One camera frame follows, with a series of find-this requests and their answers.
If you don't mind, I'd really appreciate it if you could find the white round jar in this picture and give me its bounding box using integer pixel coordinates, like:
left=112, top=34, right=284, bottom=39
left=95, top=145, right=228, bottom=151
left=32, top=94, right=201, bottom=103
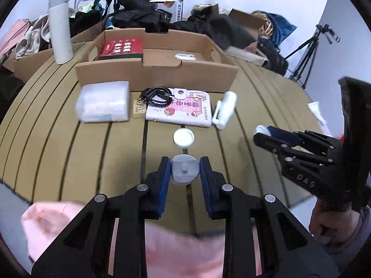
left=173, top=129, right=195, bottom=148

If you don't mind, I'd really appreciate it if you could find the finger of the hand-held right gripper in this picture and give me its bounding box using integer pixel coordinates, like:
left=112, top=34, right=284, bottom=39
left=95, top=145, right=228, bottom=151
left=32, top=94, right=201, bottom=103
left=253, top=133, right=331, bottom=165
left=268, top=126, right=344, bottom=157

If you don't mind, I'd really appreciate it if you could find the person's right hand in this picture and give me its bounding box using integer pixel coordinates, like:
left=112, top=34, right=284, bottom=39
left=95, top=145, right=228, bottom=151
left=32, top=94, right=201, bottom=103
left=310, top=201, right=362, bottom=241

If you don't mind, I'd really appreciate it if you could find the large cardboard box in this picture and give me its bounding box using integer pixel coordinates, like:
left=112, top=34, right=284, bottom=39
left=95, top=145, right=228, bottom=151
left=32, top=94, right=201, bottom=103
left=13, top=20, right=105, bottom=83

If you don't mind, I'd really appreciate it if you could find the printed appliance box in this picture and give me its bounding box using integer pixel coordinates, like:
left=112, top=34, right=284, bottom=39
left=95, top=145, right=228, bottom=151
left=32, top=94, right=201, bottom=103
left=151, top=0, right=184, bottom=22

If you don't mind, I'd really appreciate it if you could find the small gold item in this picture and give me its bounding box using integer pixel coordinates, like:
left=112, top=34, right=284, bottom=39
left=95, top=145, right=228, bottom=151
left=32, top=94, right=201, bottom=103
left=133, top=100, right=147, bottom=119

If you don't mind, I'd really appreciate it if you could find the woven rattan ball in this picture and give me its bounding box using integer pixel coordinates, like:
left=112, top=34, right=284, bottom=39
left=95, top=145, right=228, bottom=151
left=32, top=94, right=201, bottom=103
left=251, top=11, right=274, bottom=38

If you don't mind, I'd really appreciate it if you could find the black and teal bag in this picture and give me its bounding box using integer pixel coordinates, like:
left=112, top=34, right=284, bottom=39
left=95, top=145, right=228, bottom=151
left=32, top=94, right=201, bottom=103
left=70, top=0, right=113, bottom=37

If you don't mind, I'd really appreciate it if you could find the black cloth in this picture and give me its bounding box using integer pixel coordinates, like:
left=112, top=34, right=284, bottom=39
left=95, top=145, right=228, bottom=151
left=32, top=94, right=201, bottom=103
left=188, top=14, right=257, bottom=50

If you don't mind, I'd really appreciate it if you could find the white spray bottle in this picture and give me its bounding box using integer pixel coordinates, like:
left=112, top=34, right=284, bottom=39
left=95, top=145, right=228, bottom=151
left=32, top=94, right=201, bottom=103
left=211, top=91, right=238, bottom=130

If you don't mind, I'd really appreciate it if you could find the white printed paper leaflet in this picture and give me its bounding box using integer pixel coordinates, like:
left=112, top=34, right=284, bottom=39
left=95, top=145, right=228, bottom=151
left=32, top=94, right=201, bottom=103
left=308, top=102, right=329, bottom=134

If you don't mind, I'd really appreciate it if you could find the black tripod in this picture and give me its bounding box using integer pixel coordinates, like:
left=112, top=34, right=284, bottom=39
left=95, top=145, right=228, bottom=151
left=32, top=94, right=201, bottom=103
left=284, top=24, right=341, bottom=90

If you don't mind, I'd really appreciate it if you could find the black suitcase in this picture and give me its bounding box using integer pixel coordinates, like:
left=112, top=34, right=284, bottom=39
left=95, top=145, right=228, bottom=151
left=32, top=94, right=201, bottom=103
left=256, top=39, right=289, bottom=76

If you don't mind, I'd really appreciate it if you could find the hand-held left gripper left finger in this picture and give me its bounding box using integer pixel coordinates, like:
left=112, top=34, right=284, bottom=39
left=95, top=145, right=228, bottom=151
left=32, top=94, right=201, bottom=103
left=31, top=156, right=171, bottom=278

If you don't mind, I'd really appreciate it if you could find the black cable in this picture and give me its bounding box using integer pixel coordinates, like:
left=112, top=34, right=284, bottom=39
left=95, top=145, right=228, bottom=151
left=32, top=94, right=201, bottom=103
left=140, top=87, right=173, bottom=107

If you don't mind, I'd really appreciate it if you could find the person's right forearm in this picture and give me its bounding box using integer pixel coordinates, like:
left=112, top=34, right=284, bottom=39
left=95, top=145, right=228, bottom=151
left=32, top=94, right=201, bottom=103
left=322, top=203, right=371, bottom=270

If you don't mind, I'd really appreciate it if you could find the beige cloth bag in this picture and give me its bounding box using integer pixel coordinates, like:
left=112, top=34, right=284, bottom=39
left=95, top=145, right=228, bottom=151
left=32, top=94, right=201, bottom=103
left=226, top=45, right=270, bottom=67

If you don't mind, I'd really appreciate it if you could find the small white object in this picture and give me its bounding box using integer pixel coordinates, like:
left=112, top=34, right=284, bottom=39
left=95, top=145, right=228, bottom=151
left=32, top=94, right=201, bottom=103
left=255, top=124, right=273, bottom=136

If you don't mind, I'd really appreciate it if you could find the pink jacket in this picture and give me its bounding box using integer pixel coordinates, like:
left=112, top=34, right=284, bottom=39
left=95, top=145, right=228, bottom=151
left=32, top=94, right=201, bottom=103
left=21, top=201, right=263, bottom=278

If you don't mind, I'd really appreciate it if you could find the open cardboard box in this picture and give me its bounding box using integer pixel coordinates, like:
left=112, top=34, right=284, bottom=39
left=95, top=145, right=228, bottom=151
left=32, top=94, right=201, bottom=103
left=227, top=8, right=265, bottom=35

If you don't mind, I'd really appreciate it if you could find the beige clothing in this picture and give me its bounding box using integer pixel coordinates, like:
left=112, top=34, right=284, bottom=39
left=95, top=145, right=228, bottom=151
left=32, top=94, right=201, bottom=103
left=14, top=14, right=51, bottom=60

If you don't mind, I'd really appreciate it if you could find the shallow cardboard box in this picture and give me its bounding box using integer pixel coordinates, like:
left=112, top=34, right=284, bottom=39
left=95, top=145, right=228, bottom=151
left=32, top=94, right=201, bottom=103
left=74, top=28, right=240, bottom=93

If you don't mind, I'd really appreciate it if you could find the black jacket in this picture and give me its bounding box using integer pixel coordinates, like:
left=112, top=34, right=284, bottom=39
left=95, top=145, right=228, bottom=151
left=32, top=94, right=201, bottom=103
left=112, top=0, right=174, bottom=34

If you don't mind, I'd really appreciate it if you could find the pink and white notebook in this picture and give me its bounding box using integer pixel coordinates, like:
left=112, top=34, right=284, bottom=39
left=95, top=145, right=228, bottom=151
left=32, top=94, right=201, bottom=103
left=145, top=88, right=213, bottom=128

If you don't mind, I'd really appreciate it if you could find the clear plastic box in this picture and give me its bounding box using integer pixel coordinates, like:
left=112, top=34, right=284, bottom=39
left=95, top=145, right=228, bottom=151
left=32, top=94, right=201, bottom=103
left=75, top=81, right=130, bottom=123

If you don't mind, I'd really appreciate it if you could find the red box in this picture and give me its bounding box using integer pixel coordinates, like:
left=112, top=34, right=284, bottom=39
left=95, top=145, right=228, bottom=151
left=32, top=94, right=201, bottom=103
left=98, top=38, right=144, bottom=61

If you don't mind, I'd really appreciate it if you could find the white thermos bottle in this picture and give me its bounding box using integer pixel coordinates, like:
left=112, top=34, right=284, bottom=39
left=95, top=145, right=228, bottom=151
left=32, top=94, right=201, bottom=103
left=48, top=0, right=74, bottom=65

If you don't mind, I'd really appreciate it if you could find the blue bag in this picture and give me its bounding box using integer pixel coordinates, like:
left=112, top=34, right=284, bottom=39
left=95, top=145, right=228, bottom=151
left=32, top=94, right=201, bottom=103
left=262, top=13, right=297, bottom=45

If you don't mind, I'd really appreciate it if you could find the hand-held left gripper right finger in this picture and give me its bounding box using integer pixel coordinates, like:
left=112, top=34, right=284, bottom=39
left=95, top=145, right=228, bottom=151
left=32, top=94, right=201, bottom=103
left=199, top=156, right=339, bottom=278

